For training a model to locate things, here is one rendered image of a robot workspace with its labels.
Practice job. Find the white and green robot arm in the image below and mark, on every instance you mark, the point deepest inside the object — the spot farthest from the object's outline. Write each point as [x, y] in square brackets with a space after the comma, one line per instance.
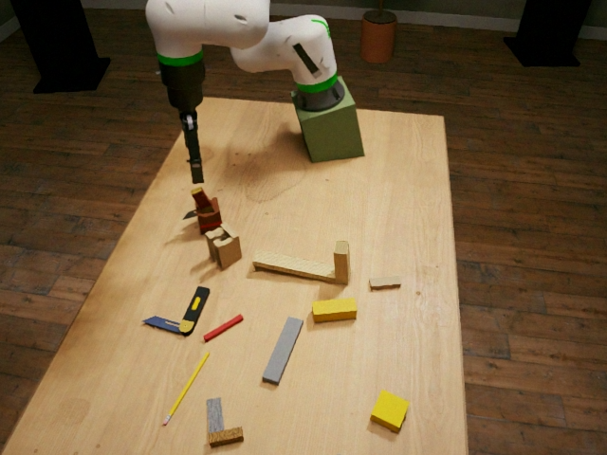
[301, 44]

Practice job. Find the black and blue sliding bevel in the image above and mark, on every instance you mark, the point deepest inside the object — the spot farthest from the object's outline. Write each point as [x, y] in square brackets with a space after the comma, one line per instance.
[191, 316]

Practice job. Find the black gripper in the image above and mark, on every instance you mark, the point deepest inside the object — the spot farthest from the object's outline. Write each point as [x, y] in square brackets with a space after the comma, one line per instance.
[187, 100]

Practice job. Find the yellow pencil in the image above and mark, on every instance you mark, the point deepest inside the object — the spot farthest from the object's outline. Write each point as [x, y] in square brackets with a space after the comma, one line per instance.
[172, 411]

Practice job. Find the try square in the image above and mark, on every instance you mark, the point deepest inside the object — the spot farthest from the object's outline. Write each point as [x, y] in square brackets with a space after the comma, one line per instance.
[217, 435]

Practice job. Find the red flat bar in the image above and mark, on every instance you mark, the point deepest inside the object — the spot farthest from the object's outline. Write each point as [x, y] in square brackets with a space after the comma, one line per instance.
[224, 327]

